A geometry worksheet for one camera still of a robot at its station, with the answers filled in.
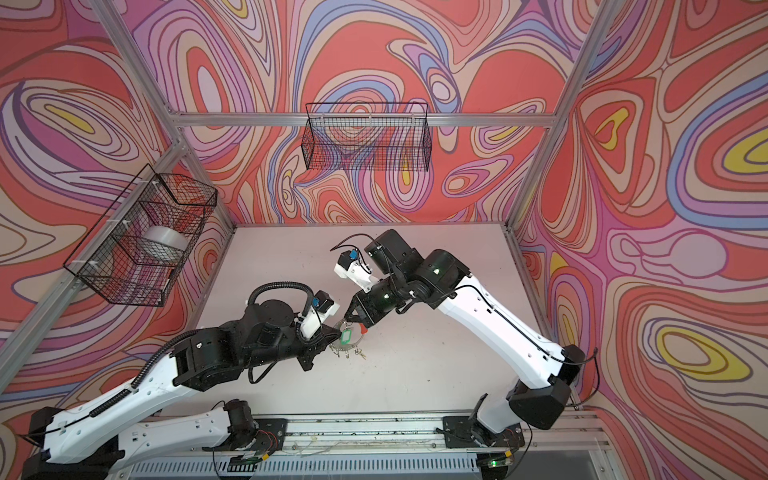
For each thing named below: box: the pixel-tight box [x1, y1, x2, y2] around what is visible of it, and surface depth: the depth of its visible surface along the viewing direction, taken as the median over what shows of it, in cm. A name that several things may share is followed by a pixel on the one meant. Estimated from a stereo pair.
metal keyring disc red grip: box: [330, 321, 368, 360], surface depth 65 cm
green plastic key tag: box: [340, 329, 352, 345], surface depth 65 cm
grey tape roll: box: [143, 225, 189, 251], surface depth 75 cm
